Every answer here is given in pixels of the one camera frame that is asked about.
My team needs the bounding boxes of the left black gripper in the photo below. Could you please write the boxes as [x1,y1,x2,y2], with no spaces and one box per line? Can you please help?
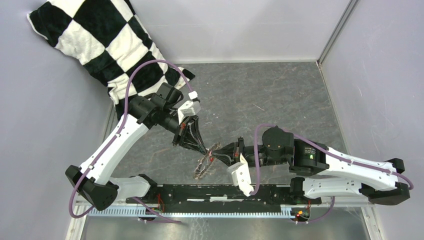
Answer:
[160,107,208,156]

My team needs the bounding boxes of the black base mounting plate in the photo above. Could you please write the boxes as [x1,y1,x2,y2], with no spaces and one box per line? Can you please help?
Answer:
[141,184,322,214]

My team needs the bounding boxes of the aluminium frame rail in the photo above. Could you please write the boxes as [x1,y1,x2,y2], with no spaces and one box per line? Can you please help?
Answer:
[66,196,383,240]

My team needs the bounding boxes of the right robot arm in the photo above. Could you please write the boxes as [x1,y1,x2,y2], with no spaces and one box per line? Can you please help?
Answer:
[209,124,413,206]

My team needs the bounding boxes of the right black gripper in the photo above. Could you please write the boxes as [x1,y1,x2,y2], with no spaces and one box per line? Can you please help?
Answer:
[211,137,287,168]

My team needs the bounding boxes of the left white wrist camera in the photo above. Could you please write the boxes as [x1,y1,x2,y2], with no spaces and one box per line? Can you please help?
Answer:
[177,100,201,125]

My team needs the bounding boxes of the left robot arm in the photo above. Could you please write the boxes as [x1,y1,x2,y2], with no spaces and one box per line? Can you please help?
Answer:
[65,83,208,211]

